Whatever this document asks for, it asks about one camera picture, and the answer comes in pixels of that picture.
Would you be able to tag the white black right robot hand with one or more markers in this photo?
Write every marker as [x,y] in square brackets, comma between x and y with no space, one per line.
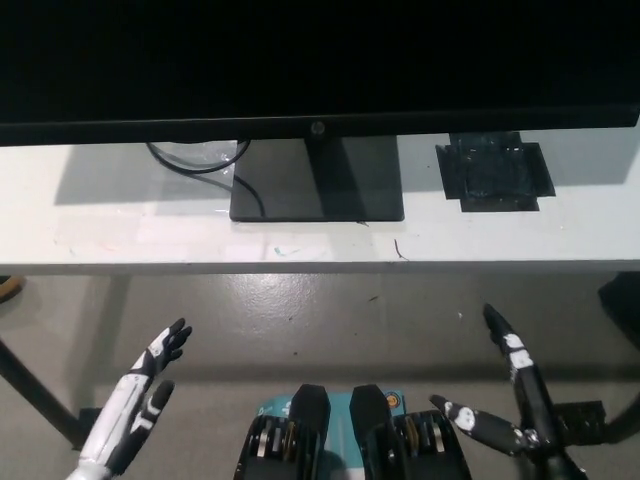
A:
[525,385]

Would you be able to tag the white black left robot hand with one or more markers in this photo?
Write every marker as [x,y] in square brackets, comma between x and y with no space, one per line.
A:
[125,407]

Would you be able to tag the black HP computer monitor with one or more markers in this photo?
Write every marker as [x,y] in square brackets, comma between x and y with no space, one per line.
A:
[320,60]

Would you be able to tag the black teal robot body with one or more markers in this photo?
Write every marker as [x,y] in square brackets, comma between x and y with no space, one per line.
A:
[350,440]

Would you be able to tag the black floor tape patch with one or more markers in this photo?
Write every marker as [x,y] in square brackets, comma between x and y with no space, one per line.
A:
[89,416]
[580,417]

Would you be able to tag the black metal table leg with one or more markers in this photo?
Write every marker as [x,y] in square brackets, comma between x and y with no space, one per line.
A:
[35,390]
[625,417]

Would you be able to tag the black bulky object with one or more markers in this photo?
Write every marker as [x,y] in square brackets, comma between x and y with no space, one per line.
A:
[622,305]

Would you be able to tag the brown round object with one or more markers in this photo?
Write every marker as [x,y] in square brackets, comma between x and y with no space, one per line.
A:
[9,289]

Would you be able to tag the black tape patch on table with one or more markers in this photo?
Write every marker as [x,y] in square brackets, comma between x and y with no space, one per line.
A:
[495,172]

